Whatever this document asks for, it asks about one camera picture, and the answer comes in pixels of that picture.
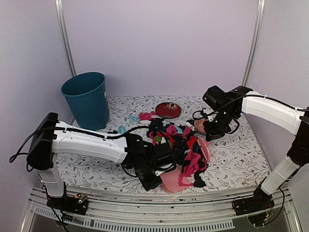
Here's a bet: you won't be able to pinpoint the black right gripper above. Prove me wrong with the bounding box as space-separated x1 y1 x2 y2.
202 108 237 142

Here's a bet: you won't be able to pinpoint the pink plastic dustpan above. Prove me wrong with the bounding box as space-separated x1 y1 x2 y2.
160 166 194 193

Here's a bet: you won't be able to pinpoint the pink plastic hand brush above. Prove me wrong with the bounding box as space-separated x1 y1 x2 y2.
197 138 211 162

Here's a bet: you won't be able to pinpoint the central colourful paper scrap pile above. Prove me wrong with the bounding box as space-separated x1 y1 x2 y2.
107 111 211 188

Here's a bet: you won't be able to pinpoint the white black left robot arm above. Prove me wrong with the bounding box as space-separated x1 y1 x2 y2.
27 113 176 210

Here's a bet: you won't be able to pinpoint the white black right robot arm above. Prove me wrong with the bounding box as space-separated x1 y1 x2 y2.
202 86 309 211

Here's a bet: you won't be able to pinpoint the small blue paper scraps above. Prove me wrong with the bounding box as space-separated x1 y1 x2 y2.
117 116 139 134

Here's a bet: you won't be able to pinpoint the pink patterned small bowl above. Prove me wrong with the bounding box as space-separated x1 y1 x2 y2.
194 118 207 134

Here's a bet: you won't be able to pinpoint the red floral round plate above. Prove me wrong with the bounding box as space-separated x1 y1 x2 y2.
155 102 182 119

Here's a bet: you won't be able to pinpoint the teal plastic waste bin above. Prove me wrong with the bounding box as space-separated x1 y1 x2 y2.
61 72 110 131

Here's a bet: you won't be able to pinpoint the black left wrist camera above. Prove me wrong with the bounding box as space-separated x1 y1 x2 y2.
153 143 173 167

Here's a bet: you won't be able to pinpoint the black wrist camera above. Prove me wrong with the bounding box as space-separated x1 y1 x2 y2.
202 86 227 110
153 143 173 167

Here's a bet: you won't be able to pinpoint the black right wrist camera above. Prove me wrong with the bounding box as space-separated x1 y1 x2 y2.
202 86 227 110

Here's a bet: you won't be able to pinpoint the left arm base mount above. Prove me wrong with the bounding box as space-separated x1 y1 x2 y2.
46 182 89 216

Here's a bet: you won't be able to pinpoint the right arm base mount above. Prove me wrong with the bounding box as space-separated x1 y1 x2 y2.
232 185 275 227

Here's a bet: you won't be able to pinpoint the right aluminium frame post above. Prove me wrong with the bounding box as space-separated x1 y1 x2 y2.
242 0 265 86

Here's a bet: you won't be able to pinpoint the aluminium frame post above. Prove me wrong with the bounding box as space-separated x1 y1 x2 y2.
242 0 265 86
55 0 76 77

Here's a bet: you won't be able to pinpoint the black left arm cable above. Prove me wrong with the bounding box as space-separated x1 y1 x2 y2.
9 125 160 179

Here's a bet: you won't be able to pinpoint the left aluminium frame post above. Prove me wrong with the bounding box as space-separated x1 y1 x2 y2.
55 0 76 77

